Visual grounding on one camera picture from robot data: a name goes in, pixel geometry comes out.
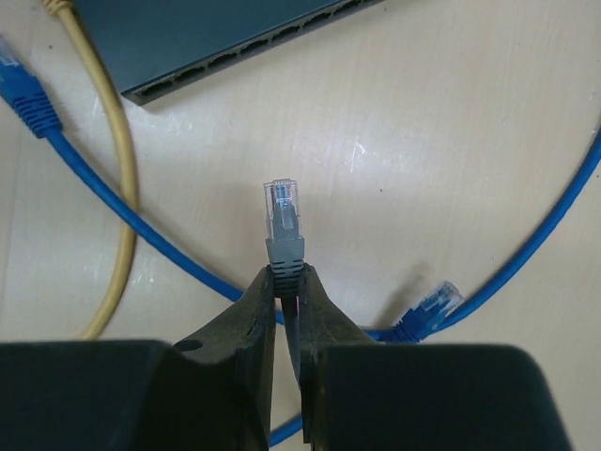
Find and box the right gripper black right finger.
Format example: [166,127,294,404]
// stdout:
[299,266,571,450]

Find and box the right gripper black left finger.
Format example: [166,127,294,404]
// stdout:
[1,268,275,450]

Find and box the grey ethernet cable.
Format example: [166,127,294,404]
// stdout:
[262,177,307,377]

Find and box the black network switch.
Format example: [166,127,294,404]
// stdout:
[74,0,370,105]

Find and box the yellow ethernet cable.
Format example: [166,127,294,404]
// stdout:
[39,0,140,342]

